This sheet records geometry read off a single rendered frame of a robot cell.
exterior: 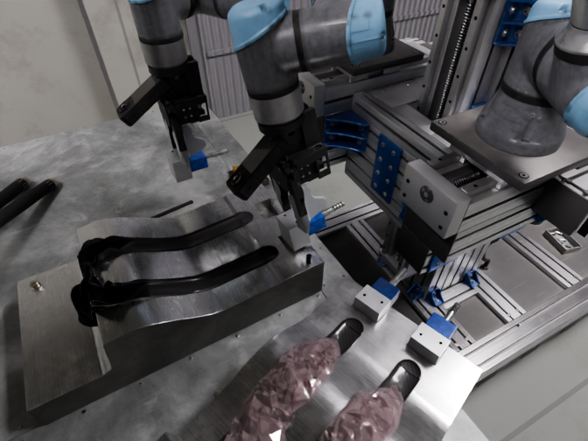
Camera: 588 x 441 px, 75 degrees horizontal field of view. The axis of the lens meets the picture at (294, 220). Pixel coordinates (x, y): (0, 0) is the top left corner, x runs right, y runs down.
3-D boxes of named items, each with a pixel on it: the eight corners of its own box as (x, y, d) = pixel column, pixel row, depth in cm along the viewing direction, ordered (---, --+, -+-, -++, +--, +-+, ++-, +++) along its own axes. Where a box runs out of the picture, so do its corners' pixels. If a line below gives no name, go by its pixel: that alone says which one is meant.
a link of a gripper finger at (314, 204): (337, 226, 67) (323, 178, 63) (308, 241, 66) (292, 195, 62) (328, 220, 70) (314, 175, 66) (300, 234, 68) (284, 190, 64)
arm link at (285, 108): (261, 105, 51) (238, 89, 57) (269, 136, 54) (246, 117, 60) (309, 85, 53) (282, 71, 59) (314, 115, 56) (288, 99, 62)
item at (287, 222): (338, 207, 77) (335, 185, 74) (353, 220, 74) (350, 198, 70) (282, 236, 74) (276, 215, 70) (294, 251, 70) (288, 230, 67)
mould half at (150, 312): (263, 212, 92) (260, 166, 83) (322, 290, 76) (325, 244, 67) (32, 299, 75) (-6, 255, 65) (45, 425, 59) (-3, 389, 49)
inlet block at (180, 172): (224, 154, 92) (221, 135, 88) (233, 165, 89) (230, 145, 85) (170, 171, 87) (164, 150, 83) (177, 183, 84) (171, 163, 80)
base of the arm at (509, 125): (511, 107, 80) (532, 59, 73) (578, 143, 71) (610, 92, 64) (457, 124, 75) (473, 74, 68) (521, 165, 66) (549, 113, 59)
